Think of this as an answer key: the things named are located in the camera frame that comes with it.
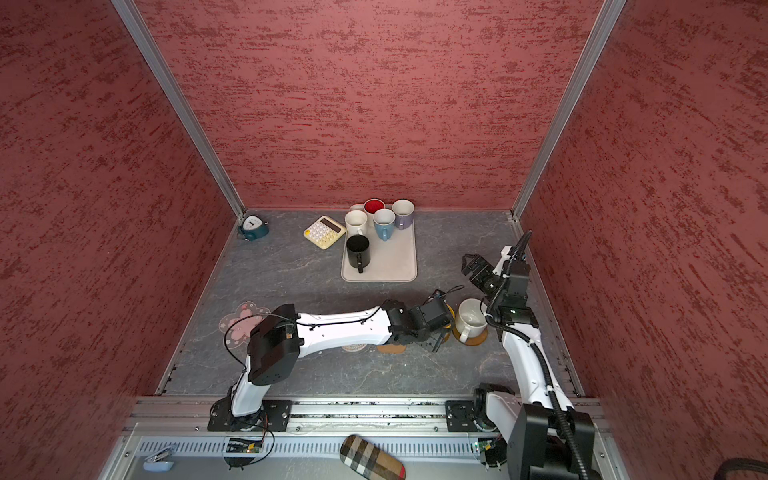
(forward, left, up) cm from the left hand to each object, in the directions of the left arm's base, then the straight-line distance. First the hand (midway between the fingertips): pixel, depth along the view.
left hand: (429, 337), depth 81 cm
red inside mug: (+51, +19, +1) cm, 55 cm away
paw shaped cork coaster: (-1, +11, -6) cm, 12 cm away
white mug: (+42, +25, +1) cm, 48 cm away
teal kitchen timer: (+42, +64, -3) cm, 76 cm away
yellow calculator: (+43, +37, -5) cm, 57 cm away
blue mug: (+44, +14, +1) cm, 47 cm away
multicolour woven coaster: (-1, +21, -6) cm, 22 cm away
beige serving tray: (+30, +11, -6) cm, 33 cm away
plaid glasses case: (-28, +15, -3) cm, 32 cm away
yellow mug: (-4, -2, +18) cm, 19 cm away
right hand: (+17, -11, +11) cm, 23 cm away
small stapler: (-28, +64, -5) cm, 70 cm away
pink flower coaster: (+5, +59, -7) cm, 59 cm away
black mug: (+28, +22, +3) cm, 35 cm away
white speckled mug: (+7, -14, -3) cm, 16 cm away
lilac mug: (+50, +7, 0) cm, 51 cm away
